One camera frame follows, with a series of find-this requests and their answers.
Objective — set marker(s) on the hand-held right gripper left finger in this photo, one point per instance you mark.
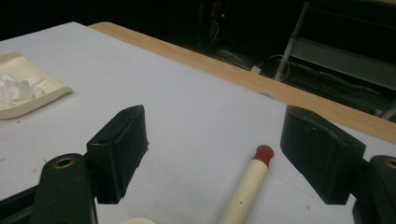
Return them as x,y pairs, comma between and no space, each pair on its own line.
121,155

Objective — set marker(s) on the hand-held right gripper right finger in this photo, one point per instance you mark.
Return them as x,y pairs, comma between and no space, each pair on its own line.
320,155

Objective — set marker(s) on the cream plastic dustpan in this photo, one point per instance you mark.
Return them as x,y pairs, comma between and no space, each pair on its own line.
46,90

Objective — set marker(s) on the pile of white paper scraps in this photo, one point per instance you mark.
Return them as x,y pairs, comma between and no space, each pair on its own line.
17,88

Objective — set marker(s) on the white power adapter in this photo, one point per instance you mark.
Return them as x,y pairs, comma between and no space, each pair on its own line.
255,70

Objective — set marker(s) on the wooden table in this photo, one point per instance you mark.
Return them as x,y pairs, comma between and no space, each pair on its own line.
218,67

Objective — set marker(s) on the dark equipment with red light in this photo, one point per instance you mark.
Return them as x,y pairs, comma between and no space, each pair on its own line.
218,21

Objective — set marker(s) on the white metal table frame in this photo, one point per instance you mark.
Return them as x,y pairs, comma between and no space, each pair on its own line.
336,56

